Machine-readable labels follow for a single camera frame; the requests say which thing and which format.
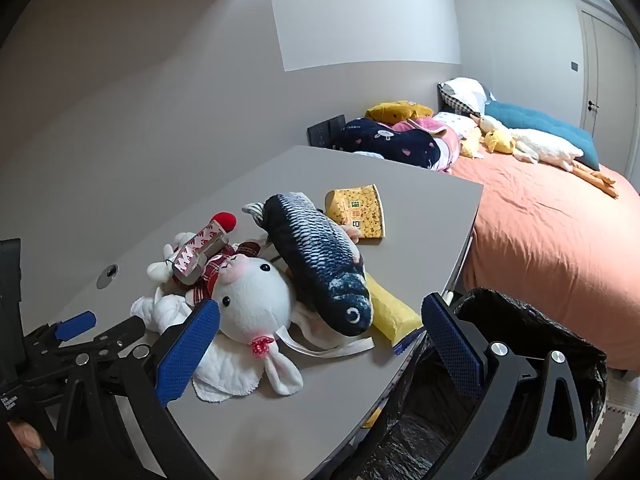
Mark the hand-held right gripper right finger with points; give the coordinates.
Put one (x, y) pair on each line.
(452, 345)

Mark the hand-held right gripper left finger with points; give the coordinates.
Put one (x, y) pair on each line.
(186, 352)

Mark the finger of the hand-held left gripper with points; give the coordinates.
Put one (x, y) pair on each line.
(122, 330)
(75, 324)

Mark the bin with black bag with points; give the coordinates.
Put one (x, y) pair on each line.
(530, 320)

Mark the white rabbit plush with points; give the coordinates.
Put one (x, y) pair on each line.
(250, 300)

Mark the person's left hand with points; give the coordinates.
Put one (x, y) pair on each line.
(24, 435)

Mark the metal desk grommet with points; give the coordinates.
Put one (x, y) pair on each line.
(107, 276)

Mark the yellow snack packet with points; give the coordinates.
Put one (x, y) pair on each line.
(390, 315)

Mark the red plush ball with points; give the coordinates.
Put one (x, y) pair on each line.
(223, 221)

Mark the bed with orange sheet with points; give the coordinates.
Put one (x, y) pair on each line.
(540, 240)

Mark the blue fish plush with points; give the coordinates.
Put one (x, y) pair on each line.
(310, 255)

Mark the yellow patterned pouch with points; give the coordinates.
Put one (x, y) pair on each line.
(357, 210)

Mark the foam floor mat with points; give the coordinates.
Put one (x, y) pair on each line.
(622, 410)

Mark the pale yellow dotted cloth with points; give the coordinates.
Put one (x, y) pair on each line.
(471, 146)

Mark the yellow duck plush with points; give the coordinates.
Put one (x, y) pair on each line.
(500, 141)

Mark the navy blue pillow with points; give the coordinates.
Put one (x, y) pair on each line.
(385, 145)

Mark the white goose plush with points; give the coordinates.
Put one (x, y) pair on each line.
(542, 147)

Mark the white dotted pillow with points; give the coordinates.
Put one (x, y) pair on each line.
(457, 122)

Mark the teal pillow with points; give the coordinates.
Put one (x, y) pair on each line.
(545, 122)

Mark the mustard yellow pillow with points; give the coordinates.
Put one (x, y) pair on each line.
(397, 110)

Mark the checked white pillow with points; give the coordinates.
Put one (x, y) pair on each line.
(465, 92)

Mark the grey door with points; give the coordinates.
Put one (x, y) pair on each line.
(612, 85)

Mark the black wall socket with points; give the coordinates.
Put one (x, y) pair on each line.
(318, 135)

